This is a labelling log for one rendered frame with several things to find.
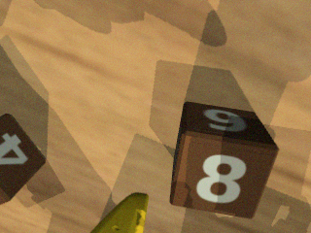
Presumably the brown number cube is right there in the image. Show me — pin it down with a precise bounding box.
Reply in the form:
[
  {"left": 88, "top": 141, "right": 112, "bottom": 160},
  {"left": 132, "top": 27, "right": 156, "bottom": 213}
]
[
  {"left": 0, "top": 114, "right": 46, "bottom": 205},
  {"left": 169, "top": 101, "right": 279, "bottom": 218}
]

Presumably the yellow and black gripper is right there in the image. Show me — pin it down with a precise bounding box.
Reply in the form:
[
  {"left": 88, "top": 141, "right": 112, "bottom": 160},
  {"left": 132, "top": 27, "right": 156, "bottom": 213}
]
[{"left": 90, "top": 192, "right": 149, "bottom": 233}]

